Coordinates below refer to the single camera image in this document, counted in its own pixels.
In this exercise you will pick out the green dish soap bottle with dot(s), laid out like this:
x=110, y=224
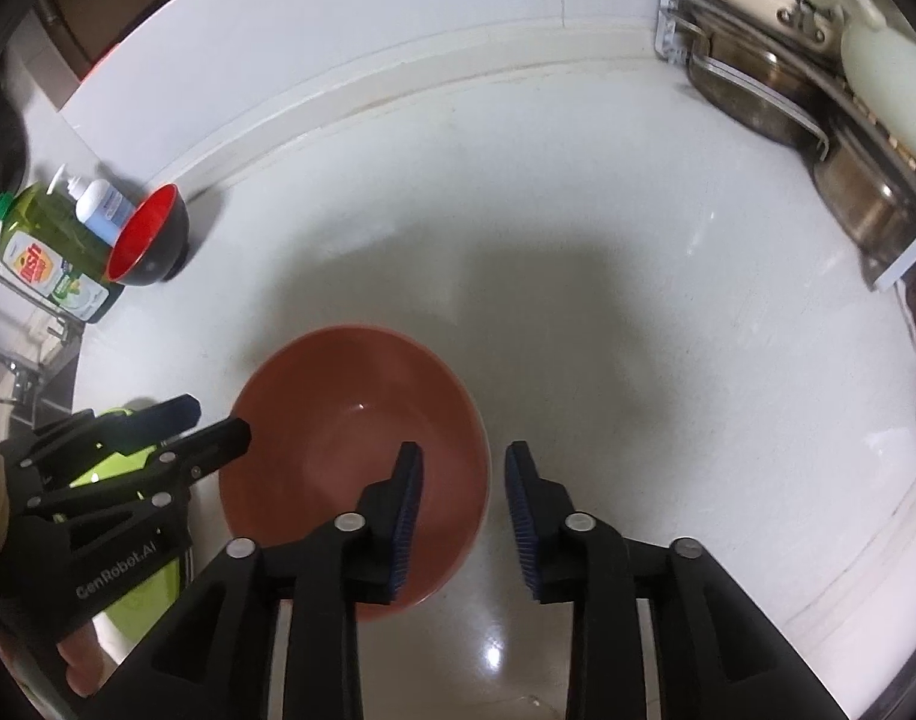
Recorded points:
x=45, y=240

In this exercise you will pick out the lime green plate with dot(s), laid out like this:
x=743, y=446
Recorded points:
x=146, y=585

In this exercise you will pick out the red and black bowl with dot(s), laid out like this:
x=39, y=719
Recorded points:
x=139, y=232

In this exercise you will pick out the white pump bottle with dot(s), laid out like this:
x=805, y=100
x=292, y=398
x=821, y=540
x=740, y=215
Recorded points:
x=101, y=210

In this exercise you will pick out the wooden cabinet door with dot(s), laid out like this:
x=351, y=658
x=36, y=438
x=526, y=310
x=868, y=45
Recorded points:
x=83, y=7

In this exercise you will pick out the person's left hand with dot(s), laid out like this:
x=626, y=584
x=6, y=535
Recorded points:
x=90, y=660

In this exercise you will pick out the steel saucepan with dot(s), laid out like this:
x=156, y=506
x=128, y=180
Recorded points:
x=742, y=90

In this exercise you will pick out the brown bowl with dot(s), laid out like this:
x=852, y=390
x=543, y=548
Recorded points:
x=338, y=420

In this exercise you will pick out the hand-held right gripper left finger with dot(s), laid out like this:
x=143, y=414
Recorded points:
x=405, y=525

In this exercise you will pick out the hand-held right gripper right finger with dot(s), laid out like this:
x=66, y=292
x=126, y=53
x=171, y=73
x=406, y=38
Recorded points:
x=521, y=525

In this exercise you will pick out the white plastic dish rack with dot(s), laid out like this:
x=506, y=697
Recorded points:
x=671, y=7

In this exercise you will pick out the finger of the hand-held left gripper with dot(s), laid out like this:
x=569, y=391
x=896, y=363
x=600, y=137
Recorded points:
x=229, y=439
x=180, y=411

